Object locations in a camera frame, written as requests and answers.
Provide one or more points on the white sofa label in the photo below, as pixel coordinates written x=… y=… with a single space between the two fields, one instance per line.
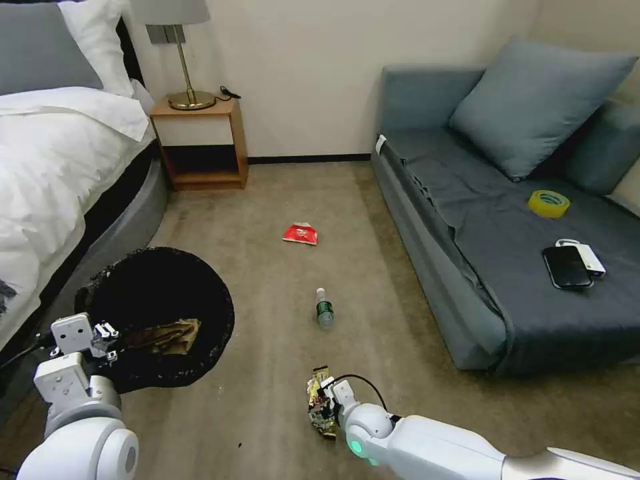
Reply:
x=380 y=144

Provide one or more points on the grey wall switch panel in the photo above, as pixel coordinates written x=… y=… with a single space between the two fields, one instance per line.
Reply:
x=167 y=36

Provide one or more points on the dark grey sofa cover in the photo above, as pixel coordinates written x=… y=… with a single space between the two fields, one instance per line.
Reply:
x=500 y=240

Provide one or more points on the yellow tape roll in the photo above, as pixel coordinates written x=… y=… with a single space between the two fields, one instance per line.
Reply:
x=537 y=206

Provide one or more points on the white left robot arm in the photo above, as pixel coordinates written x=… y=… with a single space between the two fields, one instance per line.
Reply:
x=75 y=440

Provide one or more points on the grey bed base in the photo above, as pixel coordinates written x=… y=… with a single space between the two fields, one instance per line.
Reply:
x=135 y=210

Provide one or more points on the large grey-blue cushion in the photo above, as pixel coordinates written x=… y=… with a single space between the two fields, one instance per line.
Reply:
x=535 y=100

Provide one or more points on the white pillow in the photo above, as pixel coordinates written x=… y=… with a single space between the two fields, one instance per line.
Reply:
x=95 y=45

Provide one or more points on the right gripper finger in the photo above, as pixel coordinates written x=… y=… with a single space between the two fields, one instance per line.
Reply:
x=318 y=415
x=324 y=396

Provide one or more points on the brass table lamp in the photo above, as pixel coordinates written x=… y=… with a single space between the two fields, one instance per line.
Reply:
x=185 y=55

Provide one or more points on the black smartphone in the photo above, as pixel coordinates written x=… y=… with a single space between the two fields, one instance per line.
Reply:
x=567 y=267

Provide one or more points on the crumpled brown paper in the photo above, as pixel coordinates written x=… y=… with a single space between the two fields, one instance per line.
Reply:
x=170 y=336

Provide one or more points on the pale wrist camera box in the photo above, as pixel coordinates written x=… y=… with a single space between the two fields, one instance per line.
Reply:
x=72 y=334
x=327 y=384

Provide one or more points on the white power bank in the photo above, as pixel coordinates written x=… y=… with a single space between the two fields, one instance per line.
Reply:
x=596 y=262

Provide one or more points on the wooden nightstand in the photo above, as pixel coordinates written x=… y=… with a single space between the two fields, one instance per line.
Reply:
x=200 y=125

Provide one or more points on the red crumpled wrapper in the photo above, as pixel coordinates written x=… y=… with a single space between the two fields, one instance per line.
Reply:
x=300 y=234

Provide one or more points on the black trash bin with bag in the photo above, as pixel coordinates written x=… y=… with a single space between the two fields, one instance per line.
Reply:
x=150 y=285

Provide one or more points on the grey pillow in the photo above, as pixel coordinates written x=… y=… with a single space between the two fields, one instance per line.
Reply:
x=35 y=50

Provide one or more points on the gold snack wrapper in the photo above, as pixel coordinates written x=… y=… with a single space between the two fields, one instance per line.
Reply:
x=316 y=387

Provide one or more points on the grey-blue sofa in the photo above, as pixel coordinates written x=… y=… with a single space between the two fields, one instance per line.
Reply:
x=415 y=90

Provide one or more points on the white bed duvet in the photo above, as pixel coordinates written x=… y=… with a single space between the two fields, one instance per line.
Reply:
x=50 y=175

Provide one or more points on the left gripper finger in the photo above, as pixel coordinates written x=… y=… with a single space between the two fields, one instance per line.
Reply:
x=106 y=331
x=112 y=356

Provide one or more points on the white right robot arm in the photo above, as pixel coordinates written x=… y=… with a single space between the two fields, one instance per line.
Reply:
x=450 y=445

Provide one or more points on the clear plastic bottle green label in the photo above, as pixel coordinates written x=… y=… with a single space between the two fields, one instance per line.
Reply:
x=325 y=312

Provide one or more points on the black headboard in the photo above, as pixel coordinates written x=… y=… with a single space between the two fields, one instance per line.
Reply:
x=131 y=60

